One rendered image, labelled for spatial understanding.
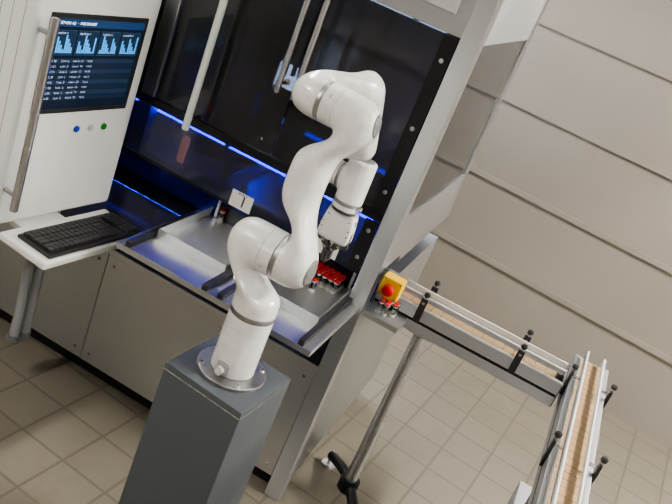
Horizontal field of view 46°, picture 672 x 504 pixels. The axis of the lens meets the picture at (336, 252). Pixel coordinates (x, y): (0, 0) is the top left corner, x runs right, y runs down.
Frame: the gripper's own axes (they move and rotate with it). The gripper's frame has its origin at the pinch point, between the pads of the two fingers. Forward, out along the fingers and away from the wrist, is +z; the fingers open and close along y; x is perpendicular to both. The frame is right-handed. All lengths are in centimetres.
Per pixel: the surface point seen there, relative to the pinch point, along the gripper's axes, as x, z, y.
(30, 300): -3, 75, 99
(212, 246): -10.6, 22.0, 40.2
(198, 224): -20, 22, 52
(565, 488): 20, 17, -89
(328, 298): -18.5, 22.0, -1.4
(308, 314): 2.2, 19.6, -2.6
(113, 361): -23, 94, 70
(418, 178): -23.8, -26.7, -11.7
